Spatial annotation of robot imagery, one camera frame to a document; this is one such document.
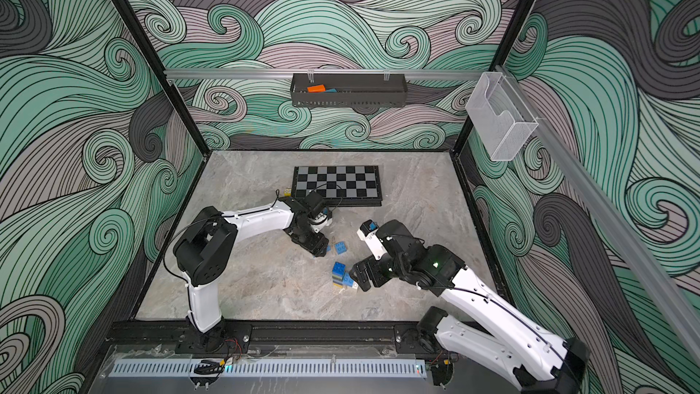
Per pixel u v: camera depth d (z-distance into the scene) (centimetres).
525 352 40
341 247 90
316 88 92
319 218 83
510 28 82
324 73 95
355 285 79
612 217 52
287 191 104
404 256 52
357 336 74
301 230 77
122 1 77
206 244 50
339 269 76
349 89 94
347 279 79
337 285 82
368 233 63
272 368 70
